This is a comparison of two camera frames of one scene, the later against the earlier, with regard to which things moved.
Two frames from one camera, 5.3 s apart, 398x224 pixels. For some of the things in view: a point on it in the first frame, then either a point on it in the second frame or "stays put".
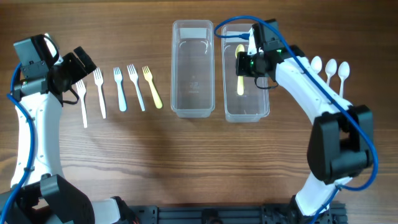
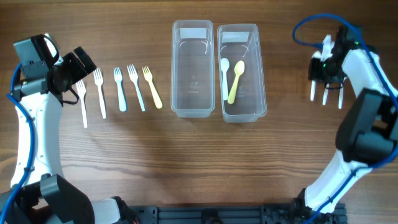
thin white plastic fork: x=83 y=90 stays put
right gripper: x=243 y=64 → x=325 y=78
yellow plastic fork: x=148 y=76 stays put
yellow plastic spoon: x=240 y=79 → x=239 y=68
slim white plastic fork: x=134 y=77 stays put
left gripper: x=76 y=64 stays put
